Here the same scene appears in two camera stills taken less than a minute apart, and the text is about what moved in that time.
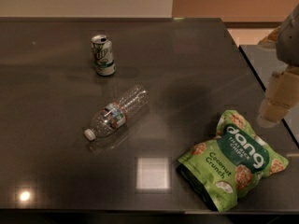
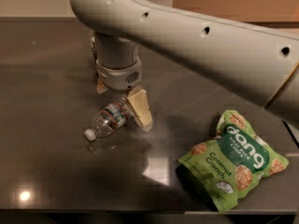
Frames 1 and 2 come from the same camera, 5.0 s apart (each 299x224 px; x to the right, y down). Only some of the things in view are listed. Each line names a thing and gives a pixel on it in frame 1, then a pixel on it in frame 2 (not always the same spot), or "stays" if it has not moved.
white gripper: [290, 44] -> [118, 76]
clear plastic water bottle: [114, 115] stays
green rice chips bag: [220, 170] stays
